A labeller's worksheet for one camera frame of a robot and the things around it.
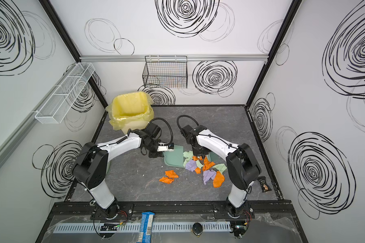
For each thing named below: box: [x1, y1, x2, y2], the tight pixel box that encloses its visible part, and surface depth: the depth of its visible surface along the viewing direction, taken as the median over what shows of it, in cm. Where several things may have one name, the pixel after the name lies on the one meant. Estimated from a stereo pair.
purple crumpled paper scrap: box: [185, 159, 197, 172], surface depth 90 cm
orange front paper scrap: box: [159, 170, 179, 185], surface depth 85 cm
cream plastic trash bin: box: [120, 120, 151, 135], surface depth 84 cm
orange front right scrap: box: [212, 171, 226, 188], surface depth 85 cm
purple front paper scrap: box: [202, 169, 217, 185], surface depth 86 cm
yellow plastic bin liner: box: [105, 91, 155, 131], surface depth 91 cm
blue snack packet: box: [136, 211, 156, 243], surface depth 70 cm
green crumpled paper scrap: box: [183, 150, 194, 168], surface depth 95 cm
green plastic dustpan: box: [162, 144, 185, 168], surface depth 91 cm
